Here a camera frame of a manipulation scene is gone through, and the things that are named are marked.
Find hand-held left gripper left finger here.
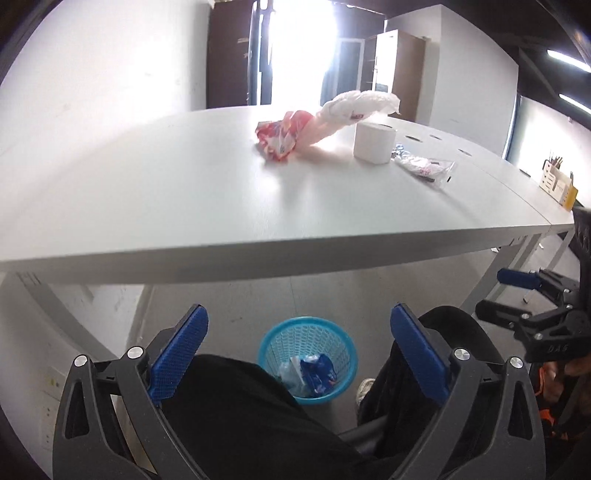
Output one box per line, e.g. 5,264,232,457
52,304,211,480

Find light wooden cabinet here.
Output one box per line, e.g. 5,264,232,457
369,29,426,121

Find white toilet paper roll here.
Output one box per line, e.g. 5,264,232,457
353,121,398,165

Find ceiling light strip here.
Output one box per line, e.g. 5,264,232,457
558,93,591,114
547,48,591,72

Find blue snack bag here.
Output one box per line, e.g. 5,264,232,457
299,353,338,395

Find glass balcony door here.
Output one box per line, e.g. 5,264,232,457
252,0,386,107

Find white plastic bag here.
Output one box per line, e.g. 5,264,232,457
295,89,402,147

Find red snack wrapper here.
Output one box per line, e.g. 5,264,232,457
255,110,317,163

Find person's black pants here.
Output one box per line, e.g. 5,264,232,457
159,305,506,480

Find white table leg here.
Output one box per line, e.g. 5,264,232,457
462,233,546,317

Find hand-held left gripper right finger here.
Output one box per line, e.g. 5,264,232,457
383,302,546,480

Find black chair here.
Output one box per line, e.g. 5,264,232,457
570,205,591,259

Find person's right hand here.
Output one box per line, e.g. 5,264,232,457
564,355,591,384

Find clear plastic wrapper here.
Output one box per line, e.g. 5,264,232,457
276,355,308,398

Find white desk organizer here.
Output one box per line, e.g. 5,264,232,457
538,156,571,204

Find clear wrapper with red print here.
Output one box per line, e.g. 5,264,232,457
396,154,456,189

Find white shoe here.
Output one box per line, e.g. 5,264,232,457
355,378,377,411

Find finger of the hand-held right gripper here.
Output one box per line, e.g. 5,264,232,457
497,268,580,303
475,300,575,331

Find white framed glass door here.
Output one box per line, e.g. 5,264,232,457
335,37,365,100

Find blue plastic wastebasket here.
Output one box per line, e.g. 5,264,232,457
257,316,358,407

